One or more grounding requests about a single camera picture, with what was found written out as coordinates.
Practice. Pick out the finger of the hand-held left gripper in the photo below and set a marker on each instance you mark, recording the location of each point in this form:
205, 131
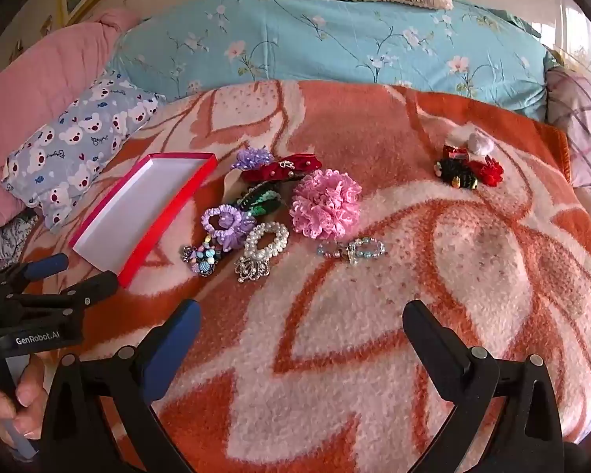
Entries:
91, 289
47, 265

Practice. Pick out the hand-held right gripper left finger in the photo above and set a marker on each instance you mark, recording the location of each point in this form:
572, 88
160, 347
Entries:
177, 340

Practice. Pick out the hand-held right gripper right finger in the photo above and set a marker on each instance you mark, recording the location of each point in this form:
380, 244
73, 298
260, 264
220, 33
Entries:
431, 337

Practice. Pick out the red box with white inside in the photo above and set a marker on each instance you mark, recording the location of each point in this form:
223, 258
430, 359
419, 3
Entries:
138, 207

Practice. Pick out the pink lace flower hair comb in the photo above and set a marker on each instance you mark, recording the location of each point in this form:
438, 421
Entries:
325, 202

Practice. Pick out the red velvet bow hair clip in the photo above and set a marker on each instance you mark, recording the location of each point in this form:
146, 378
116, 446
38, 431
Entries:
276, 170

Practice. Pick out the purple ruffled hair flower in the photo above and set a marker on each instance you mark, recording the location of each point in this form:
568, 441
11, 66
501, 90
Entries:
251, 157

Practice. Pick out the person's left hand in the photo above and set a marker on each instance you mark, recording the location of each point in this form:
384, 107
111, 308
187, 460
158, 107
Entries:
29, 394

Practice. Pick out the dark floral cloth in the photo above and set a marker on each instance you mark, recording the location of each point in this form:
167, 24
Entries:
7, 241

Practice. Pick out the orange and white blanket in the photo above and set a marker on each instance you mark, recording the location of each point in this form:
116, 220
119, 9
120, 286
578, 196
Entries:
374, 330

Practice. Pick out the colourful beaded brooch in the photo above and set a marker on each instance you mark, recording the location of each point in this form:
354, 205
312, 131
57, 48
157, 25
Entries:
202, 258

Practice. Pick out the bear print pillow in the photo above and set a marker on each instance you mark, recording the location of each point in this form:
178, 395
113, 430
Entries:
79, 148

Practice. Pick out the purple scrunchie with pearl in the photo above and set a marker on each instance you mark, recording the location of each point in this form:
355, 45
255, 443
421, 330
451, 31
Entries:
236, 231

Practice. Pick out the green sequin hair clip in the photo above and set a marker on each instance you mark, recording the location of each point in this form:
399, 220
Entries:
261, 199

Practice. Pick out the red flower hair clip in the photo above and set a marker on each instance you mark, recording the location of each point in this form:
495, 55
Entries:
490, 172

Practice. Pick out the small red hair clip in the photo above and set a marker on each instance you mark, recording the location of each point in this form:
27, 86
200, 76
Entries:
455, 152

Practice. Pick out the pink blanket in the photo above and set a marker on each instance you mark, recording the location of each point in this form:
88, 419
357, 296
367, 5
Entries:
39, 74

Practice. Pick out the white pompom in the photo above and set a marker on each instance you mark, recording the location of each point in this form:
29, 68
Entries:
480, 143

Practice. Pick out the plaid cloth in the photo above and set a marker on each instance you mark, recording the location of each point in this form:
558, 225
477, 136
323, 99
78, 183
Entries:
586, 123

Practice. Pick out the blue floral quilt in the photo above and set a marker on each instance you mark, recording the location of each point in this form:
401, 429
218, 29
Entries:
325, 44

